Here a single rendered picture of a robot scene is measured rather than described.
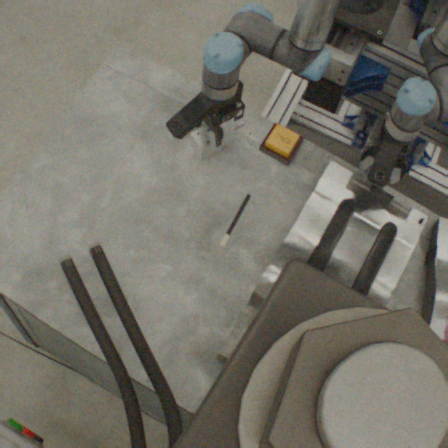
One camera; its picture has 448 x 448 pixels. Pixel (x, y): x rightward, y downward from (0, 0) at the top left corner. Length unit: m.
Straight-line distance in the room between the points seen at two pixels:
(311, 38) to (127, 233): 0.60
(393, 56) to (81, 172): 0.80
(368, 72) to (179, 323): 0.75
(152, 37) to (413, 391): 2.70
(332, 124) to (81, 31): 1.10
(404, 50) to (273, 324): 1.53
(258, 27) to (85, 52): 1.52
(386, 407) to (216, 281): 1.34
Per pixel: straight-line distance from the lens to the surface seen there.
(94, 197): 1.70
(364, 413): 0.29
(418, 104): 1.44
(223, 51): 1.41
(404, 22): 1.91
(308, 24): 1.40
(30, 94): 2.84
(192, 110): 1.57
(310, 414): 0.30
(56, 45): 2.96
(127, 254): 1.64
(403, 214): 1.70
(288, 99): 2.54
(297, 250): 1.57
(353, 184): 1.69
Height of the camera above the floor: 2.33
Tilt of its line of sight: 67 degrees down
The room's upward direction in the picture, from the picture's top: 11 degrees clockwise
